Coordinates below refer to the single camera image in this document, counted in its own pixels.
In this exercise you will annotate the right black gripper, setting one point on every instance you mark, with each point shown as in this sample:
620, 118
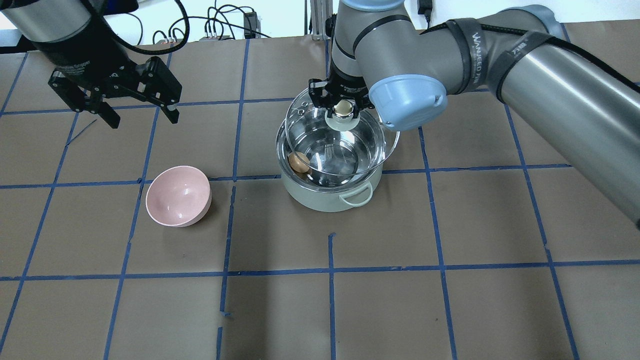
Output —
343, 83

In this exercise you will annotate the black power adapter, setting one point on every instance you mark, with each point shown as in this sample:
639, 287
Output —
251, 25

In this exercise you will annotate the brown egg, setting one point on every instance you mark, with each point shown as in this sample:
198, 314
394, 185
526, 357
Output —
298, 162

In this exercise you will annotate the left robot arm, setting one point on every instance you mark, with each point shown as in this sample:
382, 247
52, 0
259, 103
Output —
45, 21

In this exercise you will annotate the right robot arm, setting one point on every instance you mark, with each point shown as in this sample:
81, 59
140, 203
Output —
584, 108

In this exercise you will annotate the glass pot lid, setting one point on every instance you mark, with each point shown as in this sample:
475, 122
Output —
338, 146

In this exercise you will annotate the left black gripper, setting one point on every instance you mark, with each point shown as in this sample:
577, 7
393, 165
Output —
86, 58

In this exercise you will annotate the pale green cooking pot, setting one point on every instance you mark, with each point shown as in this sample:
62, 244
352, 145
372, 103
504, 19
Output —
323, 192

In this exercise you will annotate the aluminium frame post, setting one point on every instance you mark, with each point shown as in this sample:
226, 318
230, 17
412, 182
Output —
321, 15

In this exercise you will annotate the pink bowl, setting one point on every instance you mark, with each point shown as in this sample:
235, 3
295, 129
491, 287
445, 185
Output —
179, 197

